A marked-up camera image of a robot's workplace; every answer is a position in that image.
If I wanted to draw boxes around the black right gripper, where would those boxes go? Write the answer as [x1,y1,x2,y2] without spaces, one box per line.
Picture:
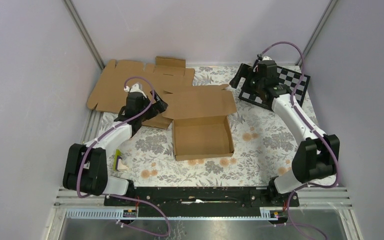
[229,63,264,98]

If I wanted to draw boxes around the black white checkerboard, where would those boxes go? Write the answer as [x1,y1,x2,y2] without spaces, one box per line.
[238,66,311,111]

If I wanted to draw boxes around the cardboard box sheet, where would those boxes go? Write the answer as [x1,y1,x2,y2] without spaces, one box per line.
[162,84,237,161]

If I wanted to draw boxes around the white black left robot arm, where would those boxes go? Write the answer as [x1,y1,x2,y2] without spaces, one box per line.
[62,90,168,206]

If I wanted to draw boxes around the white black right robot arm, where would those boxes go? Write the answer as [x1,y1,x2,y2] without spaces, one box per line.
[229,59,340,206]

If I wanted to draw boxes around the lower flat cardboard sheet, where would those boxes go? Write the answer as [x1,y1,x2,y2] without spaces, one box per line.
[85,56,196,131]

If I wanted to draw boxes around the floral patterned table mat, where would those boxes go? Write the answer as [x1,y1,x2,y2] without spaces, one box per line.
[89,65,339,188]

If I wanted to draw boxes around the black base rail bar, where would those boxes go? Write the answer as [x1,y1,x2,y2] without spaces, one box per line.
[104,186,289,218]

